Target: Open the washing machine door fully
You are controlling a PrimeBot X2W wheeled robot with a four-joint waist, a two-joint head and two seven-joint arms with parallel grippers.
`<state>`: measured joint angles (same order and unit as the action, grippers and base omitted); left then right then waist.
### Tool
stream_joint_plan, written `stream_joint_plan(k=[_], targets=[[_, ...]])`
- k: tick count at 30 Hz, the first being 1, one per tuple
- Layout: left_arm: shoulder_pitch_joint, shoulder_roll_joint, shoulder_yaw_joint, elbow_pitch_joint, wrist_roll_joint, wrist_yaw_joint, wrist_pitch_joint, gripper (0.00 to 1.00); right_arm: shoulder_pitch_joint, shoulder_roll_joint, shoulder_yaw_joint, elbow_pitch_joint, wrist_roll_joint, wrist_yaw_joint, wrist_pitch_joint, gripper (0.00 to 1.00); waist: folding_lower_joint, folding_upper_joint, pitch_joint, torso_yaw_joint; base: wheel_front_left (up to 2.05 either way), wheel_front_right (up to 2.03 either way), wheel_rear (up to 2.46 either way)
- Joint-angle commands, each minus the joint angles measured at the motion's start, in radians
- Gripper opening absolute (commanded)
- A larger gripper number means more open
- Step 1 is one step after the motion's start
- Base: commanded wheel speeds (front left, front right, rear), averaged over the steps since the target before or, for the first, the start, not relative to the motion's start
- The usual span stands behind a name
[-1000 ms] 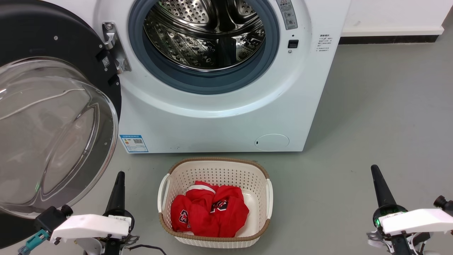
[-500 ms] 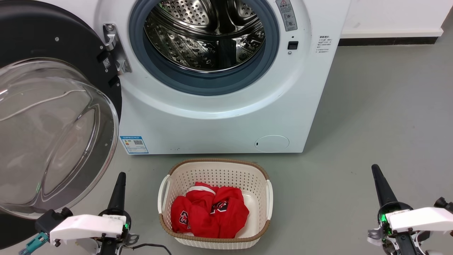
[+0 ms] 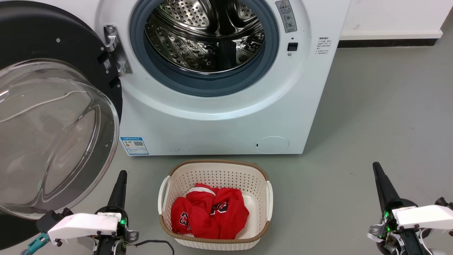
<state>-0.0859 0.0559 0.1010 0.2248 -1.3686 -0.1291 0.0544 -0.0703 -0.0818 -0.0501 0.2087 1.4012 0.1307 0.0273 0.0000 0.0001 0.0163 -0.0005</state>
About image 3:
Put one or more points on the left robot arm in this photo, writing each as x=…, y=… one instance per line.
x=104, y=248

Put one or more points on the red jersey garment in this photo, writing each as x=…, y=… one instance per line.
x=226, y=217

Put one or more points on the blue energy label sticker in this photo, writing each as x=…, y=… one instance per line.
x=134, y=146

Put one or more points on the grey warning sticker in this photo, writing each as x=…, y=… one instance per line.
x=286, y=16

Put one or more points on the black door latch socket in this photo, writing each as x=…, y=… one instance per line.
x=292, y=46

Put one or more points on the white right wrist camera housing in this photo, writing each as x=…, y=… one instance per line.
x=424, y=216

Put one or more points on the metal door hinge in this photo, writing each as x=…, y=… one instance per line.
x=116, y=49

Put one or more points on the white perforated laundry basket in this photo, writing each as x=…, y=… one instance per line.
x=216, y=171

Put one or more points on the steel perforated washer drum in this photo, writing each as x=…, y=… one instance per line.
x=184, y=42

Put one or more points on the white front-load washing machine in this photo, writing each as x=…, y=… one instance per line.
x=219, y=127

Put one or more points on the round white filter cover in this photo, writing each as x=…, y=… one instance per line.
x=271, y=145

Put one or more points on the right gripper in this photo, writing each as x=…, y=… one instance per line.
x=389, y=235

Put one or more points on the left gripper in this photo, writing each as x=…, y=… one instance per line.
x=123, y=228

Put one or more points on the black round glass washer door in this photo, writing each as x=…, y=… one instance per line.
x=53, y=35

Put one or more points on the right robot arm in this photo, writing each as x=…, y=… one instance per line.
x=412, y=244

